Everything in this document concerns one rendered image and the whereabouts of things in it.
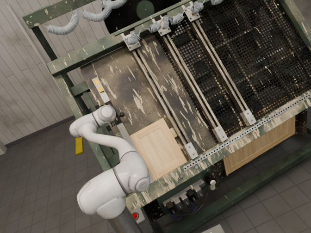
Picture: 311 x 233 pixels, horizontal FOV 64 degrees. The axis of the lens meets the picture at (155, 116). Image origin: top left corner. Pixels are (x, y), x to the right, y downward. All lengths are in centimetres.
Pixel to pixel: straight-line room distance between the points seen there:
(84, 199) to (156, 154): 104
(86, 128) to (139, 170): 54
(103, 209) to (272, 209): 200
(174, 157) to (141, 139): 30
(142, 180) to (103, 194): 17
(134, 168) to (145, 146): 96
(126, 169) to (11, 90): 423
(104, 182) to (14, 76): 411
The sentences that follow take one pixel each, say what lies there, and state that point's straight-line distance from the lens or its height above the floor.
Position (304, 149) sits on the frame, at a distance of 306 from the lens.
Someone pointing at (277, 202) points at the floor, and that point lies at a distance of 285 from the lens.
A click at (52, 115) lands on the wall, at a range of 529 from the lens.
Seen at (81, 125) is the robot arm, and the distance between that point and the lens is 151.
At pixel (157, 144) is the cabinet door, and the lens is 204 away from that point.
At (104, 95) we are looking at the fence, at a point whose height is 151.
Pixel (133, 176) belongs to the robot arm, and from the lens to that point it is 106.
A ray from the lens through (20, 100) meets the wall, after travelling 521.
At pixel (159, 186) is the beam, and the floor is 87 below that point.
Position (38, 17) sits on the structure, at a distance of 239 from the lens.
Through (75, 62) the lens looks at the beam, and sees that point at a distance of 210.
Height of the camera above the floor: 240
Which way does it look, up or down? 35 degrees down
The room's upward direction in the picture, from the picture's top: 22 degrees counter-clockwise
